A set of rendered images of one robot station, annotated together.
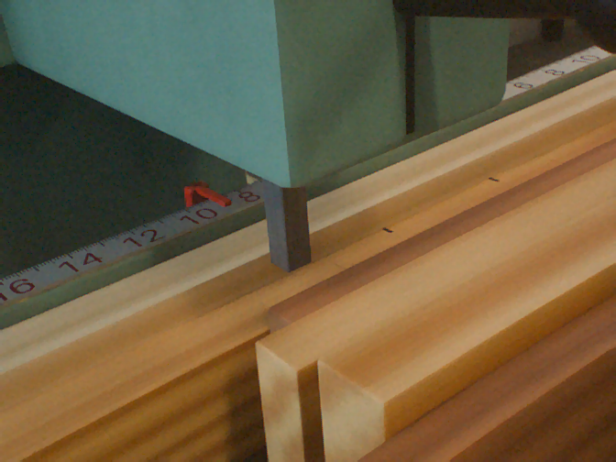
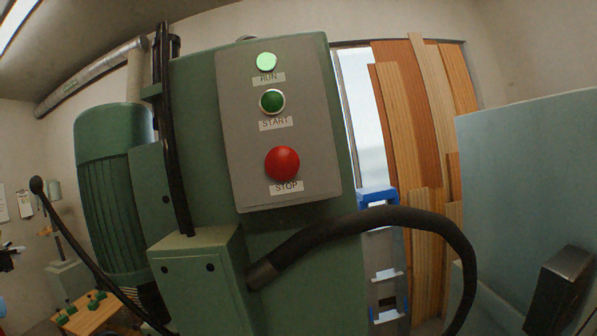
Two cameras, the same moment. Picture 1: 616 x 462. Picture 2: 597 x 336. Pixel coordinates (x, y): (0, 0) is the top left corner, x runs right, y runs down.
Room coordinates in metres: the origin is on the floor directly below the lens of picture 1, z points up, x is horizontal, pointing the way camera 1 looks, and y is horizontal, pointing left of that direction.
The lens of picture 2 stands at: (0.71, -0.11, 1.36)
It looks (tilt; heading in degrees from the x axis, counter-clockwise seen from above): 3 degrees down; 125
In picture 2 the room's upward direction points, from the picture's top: 10 degrees counter-clockwise
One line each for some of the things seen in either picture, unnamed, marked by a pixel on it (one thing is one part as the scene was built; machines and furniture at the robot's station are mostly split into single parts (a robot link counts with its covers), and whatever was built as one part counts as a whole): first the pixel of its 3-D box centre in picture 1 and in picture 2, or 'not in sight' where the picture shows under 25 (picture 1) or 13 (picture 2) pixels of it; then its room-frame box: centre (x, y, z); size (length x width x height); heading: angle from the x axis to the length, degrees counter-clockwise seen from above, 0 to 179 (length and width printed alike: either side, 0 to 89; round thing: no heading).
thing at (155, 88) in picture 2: not in sight; (168, 80); (0.33, 0.09, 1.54); 0.08 x 0.08 x 0.17; 37
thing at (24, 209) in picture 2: not in sight; (24, 203); (-2.78, -0.83, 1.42); 0.23 x 0.06 x 0.34; 122
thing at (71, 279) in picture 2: not in sight; (62, 257); (-2.20, -0.37, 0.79); 0.62 x 0.48 x 1.58; 31
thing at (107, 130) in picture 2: not in sight; (120, 195); (0.22, 0.01, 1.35); 0.18 x 0.18 x 0.31
